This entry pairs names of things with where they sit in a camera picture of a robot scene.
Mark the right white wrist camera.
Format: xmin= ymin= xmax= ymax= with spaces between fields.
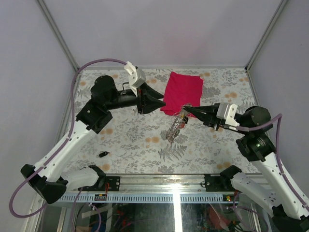
xmin=216 ymin=103 xmax=239 ymax=130

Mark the round metal key ring disc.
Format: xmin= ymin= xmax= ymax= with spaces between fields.
xmin=166 ymin=103 xmax=192 ymax=144

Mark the red folded cloth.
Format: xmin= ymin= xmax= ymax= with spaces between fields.
xmin=160 ymin=72 xmax=203 ymax=116

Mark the left aluminium frame post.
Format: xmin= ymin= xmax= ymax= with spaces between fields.
xmin=35 ymin=0 xmax=80 ymax=72

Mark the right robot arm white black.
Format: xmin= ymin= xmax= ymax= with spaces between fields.
xmin=184 ymin=103 xmax=309 ymax=232

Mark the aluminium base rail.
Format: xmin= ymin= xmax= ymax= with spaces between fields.
xmin=103 ymin=174 xmax=232 ymax=194

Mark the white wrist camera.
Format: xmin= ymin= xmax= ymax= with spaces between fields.
xmin=216 ymin=103 xmax=239 ymax=130
xmin=124 ymin=61 xmax=146 ymax=97

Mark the aluminium frame post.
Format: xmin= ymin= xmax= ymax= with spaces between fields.
xmin=245 ymin=0 xmax=290 ymax=72
xmin=35 ymin=0 xmax=80 ymax=72

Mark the perforated cable duct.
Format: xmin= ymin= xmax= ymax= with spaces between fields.
xmin=58 ymin=193 xmax=225 ymax=203

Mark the right aluminium frame post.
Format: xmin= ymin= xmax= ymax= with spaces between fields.
xmin=245 ymin=0 xmax=290 ymax=72

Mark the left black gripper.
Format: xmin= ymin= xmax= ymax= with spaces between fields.
xmin=106 ymin=82 xmax=167 ymax=114

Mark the small black key fob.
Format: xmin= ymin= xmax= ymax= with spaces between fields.
xmin=98 ymin=151 xmax=109 ymax=158

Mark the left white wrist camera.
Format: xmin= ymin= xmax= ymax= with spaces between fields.
xmin=124 ymin=61 xmax=146 ymax=97

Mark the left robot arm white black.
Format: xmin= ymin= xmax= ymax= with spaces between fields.
xmin=21 ymin=75 xmax=166 ymax=204

